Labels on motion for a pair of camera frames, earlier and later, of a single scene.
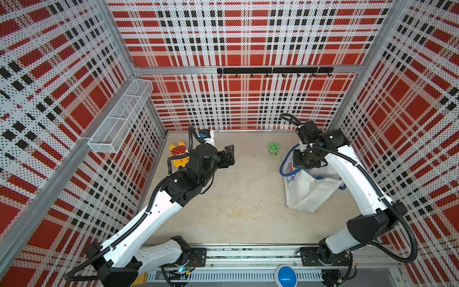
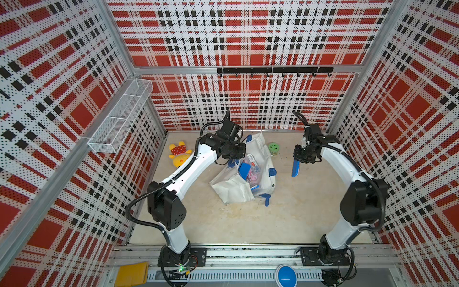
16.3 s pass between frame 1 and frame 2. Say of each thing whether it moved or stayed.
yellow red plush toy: stayed
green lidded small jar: stayed
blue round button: stayed
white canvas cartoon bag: moved
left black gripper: moved
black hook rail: stayed
